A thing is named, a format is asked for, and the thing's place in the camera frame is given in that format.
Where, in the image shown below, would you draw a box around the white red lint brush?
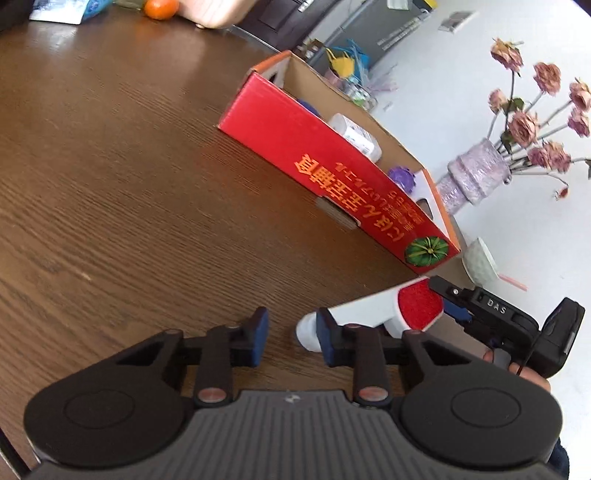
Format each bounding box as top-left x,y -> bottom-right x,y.
294,275 -> 446,353

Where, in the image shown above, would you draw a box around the right hand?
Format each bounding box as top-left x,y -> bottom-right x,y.
506,363 -> 551,392

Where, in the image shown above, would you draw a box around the pale green bowl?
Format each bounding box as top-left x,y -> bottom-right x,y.
462,238 -> 499,287

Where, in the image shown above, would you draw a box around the pink spoon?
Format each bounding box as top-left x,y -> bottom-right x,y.
498,273 -> 528,292

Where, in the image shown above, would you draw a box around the pink textured vase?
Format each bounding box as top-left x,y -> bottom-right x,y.
437,139 -> 511,215

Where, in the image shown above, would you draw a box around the purple round lid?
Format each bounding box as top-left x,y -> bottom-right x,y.
388,166 -> 416,195

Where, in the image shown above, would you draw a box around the dried pink roses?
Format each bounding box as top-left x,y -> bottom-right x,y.
488,38 -> 590,200

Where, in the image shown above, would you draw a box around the white plastic jar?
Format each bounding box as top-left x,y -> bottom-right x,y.
328,113 -> 382,163

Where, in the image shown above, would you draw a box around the red cardboard box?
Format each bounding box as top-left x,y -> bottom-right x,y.
218,51 -> 461,273

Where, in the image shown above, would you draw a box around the blue round lid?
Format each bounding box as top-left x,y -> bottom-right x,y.
297,99 -> 322,118

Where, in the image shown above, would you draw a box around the grey refrigerator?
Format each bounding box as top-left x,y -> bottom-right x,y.
307,1 -> 437,73

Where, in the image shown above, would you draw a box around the pink small suitcase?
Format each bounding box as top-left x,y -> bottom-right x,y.
177,0 -> 257,29

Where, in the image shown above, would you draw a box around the orange fruit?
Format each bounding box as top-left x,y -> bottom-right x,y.
143,0 -> 179,21

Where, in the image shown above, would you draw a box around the blue tissue pack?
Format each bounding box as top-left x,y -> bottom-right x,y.
29,0 -> 112,25

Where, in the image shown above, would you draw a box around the wire utility cart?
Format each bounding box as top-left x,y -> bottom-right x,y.
324,69 -> 378,112

